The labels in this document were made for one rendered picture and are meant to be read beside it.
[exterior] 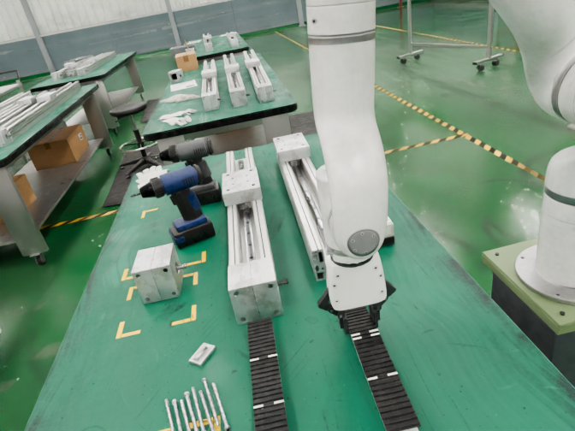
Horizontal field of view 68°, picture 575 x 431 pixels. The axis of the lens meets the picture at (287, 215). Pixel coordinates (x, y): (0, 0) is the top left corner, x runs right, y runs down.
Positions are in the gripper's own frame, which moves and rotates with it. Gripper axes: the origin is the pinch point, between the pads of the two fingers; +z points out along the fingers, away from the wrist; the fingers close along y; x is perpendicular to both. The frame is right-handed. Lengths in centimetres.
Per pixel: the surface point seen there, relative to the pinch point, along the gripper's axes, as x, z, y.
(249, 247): 30.9, -1.9, -19.3
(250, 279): 12.3, -5.7, -19.3
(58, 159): 351, 53, -199
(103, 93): 518, 26, -188
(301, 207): 41.0, -4.6, -3.8
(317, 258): 19.5, -2.1, -4.1
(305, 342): 0.9, 3.8, -10.9
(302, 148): 76, -8, 3
